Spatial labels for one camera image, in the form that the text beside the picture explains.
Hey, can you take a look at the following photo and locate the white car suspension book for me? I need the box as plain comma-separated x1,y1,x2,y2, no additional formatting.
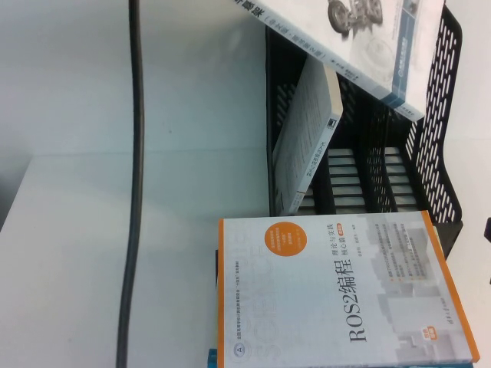
229,0,448,123

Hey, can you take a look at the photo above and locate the black plastic book stand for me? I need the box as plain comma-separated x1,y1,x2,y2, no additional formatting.
264,2,465,266

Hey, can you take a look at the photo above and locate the orange-edged ROS2 programming book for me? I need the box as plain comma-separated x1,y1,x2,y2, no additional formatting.
216,209,480,364

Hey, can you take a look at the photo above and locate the thin white paperback book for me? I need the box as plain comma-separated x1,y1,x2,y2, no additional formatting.
271,62,344,216

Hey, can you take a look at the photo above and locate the blue book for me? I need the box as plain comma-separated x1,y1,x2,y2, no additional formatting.
205,248,475,368

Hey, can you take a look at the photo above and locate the black camera cable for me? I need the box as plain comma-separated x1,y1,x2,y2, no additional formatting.
114,0,149,368

